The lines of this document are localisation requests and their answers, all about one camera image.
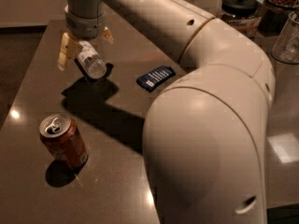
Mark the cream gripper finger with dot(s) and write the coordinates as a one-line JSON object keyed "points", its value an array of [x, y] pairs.
{"points": [[107, 35], [69, 45]]}

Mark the clear plastic water bottle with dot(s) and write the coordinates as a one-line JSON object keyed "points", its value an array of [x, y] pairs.
{"points": [[91, 62]]}

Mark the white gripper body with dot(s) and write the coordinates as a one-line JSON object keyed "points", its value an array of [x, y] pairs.
{"points": [[84, 25]]}

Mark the red coke can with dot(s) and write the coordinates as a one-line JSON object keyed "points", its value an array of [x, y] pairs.
{"points": [[60, 135]]}

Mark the glass jar with black lid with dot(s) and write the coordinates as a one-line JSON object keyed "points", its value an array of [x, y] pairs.
{"points": [[241, 15]]}

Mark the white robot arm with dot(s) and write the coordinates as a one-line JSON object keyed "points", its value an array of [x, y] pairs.
{"points": [[204, 135]]}

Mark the blue snack packet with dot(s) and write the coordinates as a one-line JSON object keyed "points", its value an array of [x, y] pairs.
{"points": [[154, 78]]}

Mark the clear glass cup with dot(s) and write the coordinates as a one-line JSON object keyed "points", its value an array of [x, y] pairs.
{"points": [[286, 48]]}

